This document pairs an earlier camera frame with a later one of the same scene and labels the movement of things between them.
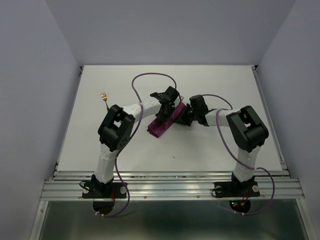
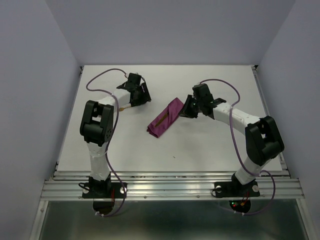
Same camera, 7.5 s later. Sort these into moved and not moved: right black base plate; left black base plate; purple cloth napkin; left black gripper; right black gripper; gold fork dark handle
Moved: left black gripper; right black gripper; gold fork dark handle
Not moved: purple cloth napkin; left black base plate; right black base plate
